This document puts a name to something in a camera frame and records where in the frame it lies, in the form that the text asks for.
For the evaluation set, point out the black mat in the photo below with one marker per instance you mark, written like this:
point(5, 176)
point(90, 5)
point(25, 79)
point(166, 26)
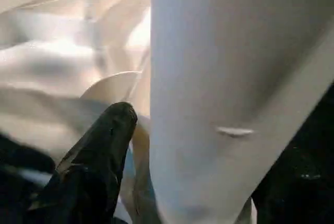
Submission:
point(15, 161)

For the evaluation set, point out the white plastic table top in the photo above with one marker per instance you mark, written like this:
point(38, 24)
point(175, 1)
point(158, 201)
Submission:
point(52, 38)

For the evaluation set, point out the white plastic table leg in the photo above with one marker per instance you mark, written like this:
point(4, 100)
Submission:
point(208, 51)

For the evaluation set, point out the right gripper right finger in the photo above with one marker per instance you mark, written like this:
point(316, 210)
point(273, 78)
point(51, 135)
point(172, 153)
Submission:
point(300, 187)

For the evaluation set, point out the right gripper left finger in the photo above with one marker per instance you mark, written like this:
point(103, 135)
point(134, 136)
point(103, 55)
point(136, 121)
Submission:
point(91, 169)

